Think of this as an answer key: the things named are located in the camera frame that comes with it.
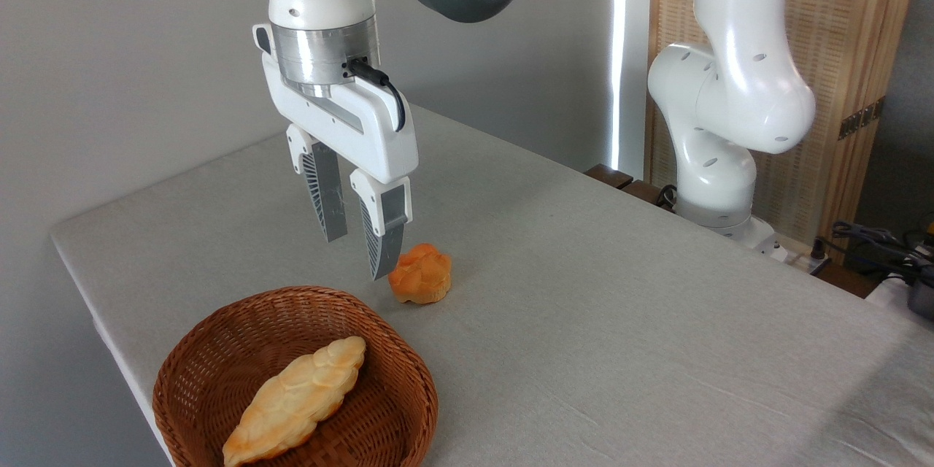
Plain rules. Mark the dark metal screen hinge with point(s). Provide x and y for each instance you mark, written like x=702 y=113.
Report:
x=861 y=118

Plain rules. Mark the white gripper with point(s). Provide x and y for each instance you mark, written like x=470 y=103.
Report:
x=365 y=131

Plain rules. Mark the dark brown wooden block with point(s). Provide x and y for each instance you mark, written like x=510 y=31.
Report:
x=642 y=192
x=609 y=175

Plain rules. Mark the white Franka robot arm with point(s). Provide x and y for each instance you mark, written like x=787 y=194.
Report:
x=730 y=87

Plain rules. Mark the long pale braided bread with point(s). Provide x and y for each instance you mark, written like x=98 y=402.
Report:
x=299 y=394

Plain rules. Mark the small orange bread bun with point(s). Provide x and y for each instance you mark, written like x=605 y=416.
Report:
x=422 y=277

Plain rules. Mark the wooden slatted screen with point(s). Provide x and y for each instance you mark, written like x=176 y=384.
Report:
x=846 y=14

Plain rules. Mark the grey tablecloth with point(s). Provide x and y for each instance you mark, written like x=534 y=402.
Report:
x=584 y=306

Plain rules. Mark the brown wicker basket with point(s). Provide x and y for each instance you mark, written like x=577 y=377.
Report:
x=211 y=357

